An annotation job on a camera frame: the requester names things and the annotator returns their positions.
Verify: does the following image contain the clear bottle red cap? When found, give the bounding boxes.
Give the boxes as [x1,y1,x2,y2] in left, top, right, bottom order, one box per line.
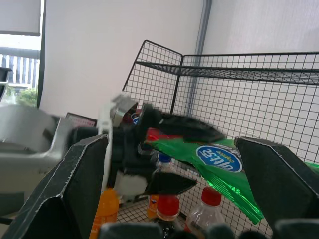
[184,186,226,235]

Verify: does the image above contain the dark cola bottle red cap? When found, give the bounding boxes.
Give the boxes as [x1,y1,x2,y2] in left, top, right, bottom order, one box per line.
[155,195,184,235]

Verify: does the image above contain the large orange soda bottle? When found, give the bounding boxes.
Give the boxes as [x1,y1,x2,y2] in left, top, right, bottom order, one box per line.
[89,188,120,239]

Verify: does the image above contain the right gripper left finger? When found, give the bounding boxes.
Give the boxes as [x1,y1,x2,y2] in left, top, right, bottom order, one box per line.
[1,133,111,239]

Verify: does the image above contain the black wire rack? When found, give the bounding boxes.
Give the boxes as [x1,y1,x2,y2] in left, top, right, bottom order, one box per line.
[121,39,319,239]

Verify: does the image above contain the clear bottle blue cap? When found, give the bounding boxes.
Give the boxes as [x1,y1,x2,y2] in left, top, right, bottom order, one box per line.
[155,153,175,175]

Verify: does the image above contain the grey window blind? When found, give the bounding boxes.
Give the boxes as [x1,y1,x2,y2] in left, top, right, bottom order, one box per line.
[0,0,42,37]

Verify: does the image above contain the small orange soda bottle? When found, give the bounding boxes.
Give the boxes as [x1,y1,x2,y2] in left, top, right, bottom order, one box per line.
[147,194,160,220]

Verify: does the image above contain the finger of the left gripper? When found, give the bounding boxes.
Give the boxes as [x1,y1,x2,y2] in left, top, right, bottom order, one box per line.
[159,114,226,143]
[145,172,198,195]

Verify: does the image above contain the green snack bag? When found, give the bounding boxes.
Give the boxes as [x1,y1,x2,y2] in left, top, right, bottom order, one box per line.
[144,127,265,225]
[304,161,319,175]

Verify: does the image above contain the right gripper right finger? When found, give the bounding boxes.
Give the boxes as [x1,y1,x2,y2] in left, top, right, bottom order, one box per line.
[233,136,319,235]

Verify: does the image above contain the dark-framed monitor screen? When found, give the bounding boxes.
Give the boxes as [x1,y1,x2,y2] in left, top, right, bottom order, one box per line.
[65,112,98,129]

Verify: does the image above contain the blue and red soda can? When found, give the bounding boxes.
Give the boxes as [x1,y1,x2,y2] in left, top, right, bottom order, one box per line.
[130,109,143,125]

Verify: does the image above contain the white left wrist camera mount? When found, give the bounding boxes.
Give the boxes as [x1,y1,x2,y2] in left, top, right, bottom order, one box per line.
[98,92,148,201]

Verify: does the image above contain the dark window frame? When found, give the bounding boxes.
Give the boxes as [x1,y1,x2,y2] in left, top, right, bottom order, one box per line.
[36,0,47,108]

